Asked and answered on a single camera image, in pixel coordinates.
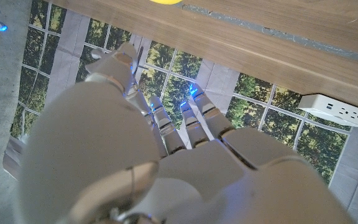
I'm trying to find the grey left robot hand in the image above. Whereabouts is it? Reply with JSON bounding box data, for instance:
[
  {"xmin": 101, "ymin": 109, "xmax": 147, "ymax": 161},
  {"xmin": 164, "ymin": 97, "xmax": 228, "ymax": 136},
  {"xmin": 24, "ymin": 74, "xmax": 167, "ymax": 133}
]
[{"xmin": 19, "ymin": 42, "xmax": 354, "ymax": 224}]

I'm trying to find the yellow banana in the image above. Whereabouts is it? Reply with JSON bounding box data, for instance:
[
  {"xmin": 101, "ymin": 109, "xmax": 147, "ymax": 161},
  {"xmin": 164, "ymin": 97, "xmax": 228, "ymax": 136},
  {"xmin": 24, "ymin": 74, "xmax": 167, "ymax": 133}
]
[{"xmin": 149, "ymin": 0, "xmax": 183, "ymax": 5}]

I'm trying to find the printed window backdrop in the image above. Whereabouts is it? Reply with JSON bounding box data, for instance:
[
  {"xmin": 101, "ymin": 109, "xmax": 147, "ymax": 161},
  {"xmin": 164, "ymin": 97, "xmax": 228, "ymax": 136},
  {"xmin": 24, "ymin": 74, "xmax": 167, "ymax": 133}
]
[{"xmin": 3, "ymin": 0, "xmax": 358, "ymax": 224}]

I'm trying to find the white power strip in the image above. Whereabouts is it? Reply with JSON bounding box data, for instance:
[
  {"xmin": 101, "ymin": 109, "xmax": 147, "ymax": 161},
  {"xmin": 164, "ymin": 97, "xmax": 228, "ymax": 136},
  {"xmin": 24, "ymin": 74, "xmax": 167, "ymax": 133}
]
[{"xmin": 297, "ymin": 94, "xmax": 358, "ymax": 128}]

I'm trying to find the grey tape outline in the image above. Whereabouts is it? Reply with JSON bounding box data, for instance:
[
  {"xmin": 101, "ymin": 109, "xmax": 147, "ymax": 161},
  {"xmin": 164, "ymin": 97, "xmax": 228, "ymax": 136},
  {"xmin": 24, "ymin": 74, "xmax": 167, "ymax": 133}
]
[{"xmin": 175, "ymin": 2, "xmax": 358, "ymax": 68}]

